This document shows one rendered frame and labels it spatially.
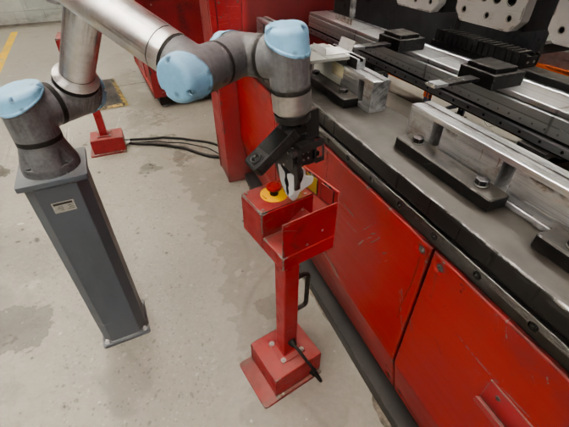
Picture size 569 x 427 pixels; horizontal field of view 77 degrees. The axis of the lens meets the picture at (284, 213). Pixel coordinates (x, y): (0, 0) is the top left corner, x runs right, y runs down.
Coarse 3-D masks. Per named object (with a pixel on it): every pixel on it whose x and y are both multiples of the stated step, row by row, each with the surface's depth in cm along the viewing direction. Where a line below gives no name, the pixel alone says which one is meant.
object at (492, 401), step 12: (492, 384) 70; (480, 396) 74; (492, 396) 71; (504, 396) 68; (492, 408) 72; (504, 408) 69; (516, 408) 66; (492, 420) 71; (504, 420) 70; (516, 420) 67
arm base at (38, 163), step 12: (36, 144) 94; (48, 144) 96; (60, 144) 99; (24, 156) 96; (36, 156) 96; (48, 156) 97; (60, 156) 99; (72, 156) 102; (24, 168) 98; (36, 168) 97; (48, 168) 97; (60, 168) 99; (72, 168) 102
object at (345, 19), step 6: (336, 0) 114; (342, 0) 111; (348, 0) 108; (354, 0) 108; (336, 6) 115; (342, 6) 112; (348, 6) 109; (354, 6) 109; (336, 12) 116; (342, 12) 113; (348, 12) 110; (354, 12) 110; (336, 18) 118; (342, 18) 115; (348, 18) 112; (348, 24) 113
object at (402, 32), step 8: (384, 32) 127; (392, 32) 124; (400, 32) 124; (408, 32) 124; (384, 40) 126; (392, 40) 123; (400, 40) 120; (408, 40) 121; (416, 40) 122; (424, 40) 123; (360, 48) 120; (392, 48) 124; (400, 48) 121; (408, 48) 123; (416, 48) 124
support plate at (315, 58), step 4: (312, 44) 125; (320, 44) 125; (324, 44) 125; (312, 52) 117; (312, 56) 113; (316, 56) 113; (320, 56) 113; (324, 56) 113; (328, 56) 113; (332, 56) 113; (336, 56) 113; (340, 56) 113; (344, 56) 113; (348, 56) 113; (312, 60) 110; (316, 60) 110; (320, 60) 110; (324, 60) 111; (328, 60) 111; (332, 60) 112; (336, 60) 112
